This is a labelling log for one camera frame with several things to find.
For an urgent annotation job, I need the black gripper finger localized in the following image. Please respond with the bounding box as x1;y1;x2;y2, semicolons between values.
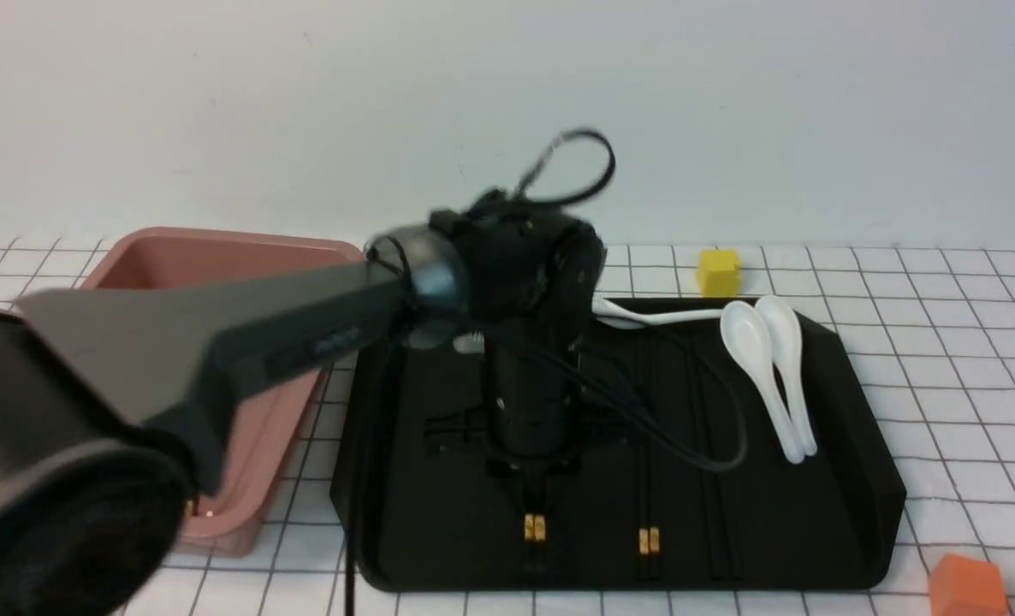
514;476;536;516

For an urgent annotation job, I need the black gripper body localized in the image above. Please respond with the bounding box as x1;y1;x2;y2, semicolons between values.
423;321;630;481

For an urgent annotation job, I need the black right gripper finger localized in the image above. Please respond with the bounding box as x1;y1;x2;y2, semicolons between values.
537;476;558;519

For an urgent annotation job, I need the black chopstick tray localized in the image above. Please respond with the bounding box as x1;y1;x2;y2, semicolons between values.
522;512;537;578
649;444;662;581
634;441;652;581
534;514;549;578

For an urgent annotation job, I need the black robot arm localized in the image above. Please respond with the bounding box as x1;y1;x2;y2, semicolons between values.
0;190;606;615

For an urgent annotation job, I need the white spoon far left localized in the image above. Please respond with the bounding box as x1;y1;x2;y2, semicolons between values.
452;332;485;355

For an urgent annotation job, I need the white spoon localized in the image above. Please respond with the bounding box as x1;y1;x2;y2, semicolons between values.
452;332;485;355
592;295;723;330
720;301;805;465
755;295;819;457

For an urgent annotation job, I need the white spoon top middle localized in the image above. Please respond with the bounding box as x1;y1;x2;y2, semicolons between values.
592;295;723;330

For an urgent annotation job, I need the black plastic tray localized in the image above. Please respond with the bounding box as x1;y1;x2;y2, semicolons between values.
329;317;907;592

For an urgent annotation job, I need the white spoon right inner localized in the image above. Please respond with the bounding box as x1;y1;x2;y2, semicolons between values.
720;301;805;465

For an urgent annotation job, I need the yellow cube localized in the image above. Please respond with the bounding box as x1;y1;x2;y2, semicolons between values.
696;249;741;298

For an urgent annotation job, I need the white spoon right outer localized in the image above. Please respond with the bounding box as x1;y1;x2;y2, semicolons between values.
755;295;819;457

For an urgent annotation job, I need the orange cube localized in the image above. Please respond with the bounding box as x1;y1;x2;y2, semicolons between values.
929;554;1009;616

